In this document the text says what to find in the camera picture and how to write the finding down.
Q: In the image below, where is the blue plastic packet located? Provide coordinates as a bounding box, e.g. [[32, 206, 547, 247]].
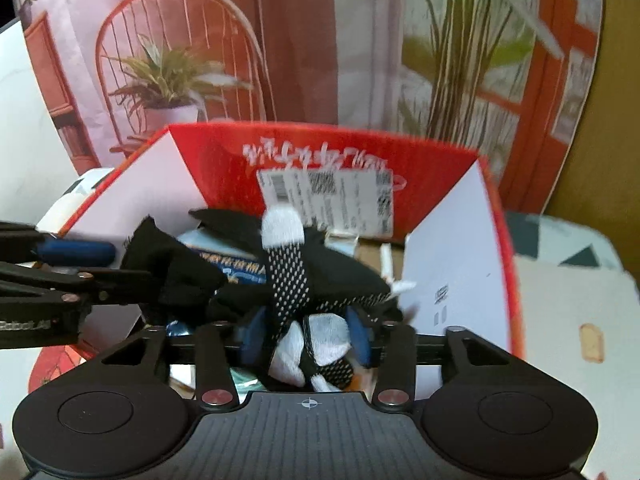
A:
[[177, 230, 271, 286]]

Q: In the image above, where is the red strawberry print box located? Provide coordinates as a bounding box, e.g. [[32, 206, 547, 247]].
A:
[[27, 122, 526, 401]]

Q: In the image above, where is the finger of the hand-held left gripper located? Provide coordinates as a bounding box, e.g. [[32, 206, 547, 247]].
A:
[[0, 220, 117, 267], [0, 264, 157, 307]]

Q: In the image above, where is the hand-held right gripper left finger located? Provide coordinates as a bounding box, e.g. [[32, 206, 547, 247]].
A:
[[100, 310, 267, 407]]

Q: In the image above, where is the bear print mat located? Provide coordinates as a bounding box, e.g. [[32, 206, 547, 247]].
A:
[[30, 167, 640, 480]]

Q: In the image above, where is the white black dotted sock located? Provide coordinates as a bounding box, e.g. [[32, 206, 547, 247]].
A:
[[240, 205, 401, 393]]

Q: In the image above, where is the wall poster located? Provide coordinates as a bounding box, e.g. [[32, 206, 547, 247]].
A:
[[10, 0, 606, 211]]

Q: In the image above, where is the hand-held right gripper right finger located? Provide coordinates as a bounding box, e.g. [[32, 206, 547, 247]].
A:
[[346, 306, 521, 407]]

